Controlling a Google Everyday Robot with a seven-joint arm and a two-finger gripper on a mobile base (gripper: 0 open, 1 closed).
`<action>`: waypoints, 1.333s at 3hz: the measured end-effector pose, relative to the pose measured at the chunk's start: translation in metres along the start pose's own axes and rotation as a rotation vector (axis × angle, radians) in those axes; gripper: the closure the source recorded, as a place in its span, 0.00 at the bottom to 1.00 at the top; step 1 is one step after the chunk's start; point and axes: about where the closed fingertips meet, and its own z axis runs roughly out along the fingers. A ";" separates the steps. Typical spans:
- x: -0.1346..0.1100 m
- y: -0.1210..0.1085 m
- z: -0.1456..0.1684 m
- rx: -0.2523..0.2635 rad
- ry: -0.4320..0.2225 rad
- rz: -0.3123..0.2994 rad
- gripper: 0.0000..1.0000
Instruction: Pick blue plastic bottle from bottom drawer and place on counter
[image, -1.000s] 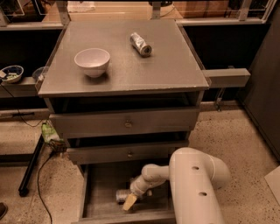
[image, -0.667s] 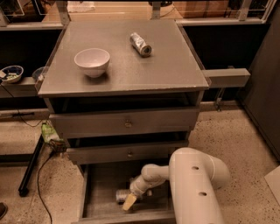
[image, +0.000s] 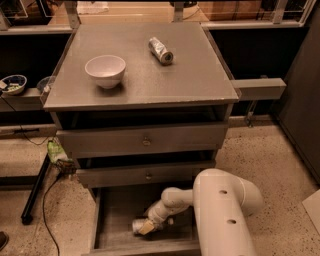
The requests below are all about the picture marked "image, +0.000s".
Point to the bottom grey open drawer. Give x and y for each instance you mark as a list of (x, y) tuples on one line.
[(117, 207)]

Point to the green snack bag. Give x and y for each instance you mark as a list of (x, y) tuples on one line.
[(57, 155)]

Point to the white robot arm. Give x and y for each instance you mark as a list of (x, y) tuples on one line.
[(221, 201)]

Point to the middle grey drawer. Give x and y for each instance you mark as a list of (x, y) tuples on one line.
[(141, 174)]

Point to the small glass bowl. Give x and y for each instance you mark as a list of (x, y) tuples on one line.
[(45, 84)]

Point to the white floor board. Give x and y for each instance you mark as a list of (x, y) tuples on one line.
[(312, 207)]

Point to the silver metal can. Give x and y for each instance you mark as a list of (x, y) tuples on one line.
[(159, 50)]

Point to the dark shoe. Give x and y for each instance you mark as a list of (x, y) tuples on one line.
[(4, 238)]

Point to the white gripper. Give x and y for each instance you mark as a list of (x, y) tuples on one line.
[(155, 214)]

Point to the black metal table leg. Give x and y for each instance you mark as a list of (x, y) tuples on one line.
[(26, 216)]

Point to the blue patterned bowl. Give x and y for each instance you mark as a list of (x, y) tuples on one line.
[(13, 84)]

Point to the white ceramic bowl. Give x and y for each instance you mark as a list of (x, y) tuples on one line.
[(106, 71)]

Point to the grey left low shelf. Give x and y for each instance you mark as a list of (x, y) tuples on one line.
[(28, 100)]

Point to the grey side shelf beam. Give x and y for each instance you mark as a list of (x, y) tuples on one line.
[(259, 89)]

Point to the grey wooden drawer cabinet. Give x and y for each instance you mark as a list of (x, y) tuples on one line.
[(194, 88)]

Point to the top grey drawer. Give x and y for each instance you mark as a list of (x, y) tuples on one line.
[(121, 141)]

